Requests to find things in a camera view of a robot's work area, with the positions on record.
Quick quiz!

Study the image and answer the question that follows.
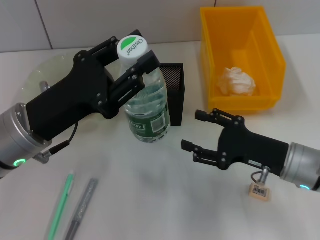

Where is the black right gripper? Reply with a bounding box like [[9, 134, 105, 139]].
[[181, 108, 290, 175]]

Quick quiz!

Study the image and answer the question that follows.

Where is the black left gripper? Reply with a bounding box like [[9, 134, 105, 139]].
[[25, 29, 161, 141]]

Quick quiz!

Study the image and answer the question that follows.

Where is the clear bottle with green label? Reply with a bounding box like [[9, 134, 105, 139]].
[[116, 35, 172, 145]]

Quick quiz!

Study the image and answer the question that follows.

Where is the white paper ball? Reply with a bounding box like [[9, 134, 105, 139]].
[[217, 66, 257, 97]]

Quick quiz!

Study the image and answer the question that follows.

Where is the green pen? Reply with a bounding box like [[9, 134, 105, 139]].
[[47, 169, 75, 240]]

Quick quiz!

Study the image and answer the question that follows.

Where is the black mesh pen holder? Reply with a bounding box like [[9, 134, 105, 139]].
[[158, 62, 186, 128]]

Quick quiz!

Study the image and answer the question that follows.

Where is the pale green glass fruit plate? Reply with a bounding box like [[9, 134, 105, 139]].
[[23, 54, 127, 121]]

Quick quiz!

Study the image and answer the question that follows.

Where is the beige eraser with barcode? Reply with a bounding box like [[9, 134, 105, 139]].
[[249, 183, 273, 202]]

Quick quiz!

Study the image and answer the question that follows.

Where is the grey pen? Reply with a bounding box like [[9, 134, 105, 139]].
[[63, 177, 99, 240]]

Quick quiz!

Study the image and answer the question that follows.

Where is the yellow plastic bin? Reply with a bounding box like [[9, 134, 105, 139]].
[[199, 6, 287, 112]]

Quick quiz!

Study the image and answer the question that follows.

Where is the left gripper cable with plugs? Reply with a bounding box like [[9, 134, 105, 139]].
[[33, 80, 79, 165]]

